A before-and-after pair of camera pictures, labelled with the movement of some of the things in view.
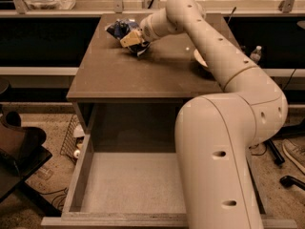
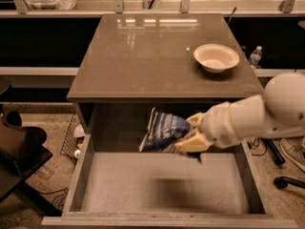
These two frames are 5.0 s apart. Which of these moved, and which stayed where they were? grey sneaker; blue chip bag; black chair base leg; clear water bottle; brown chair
Moved: blue chip bag
Stayed: brown chair; black chair base leg; clear water bottle; grey sneaker
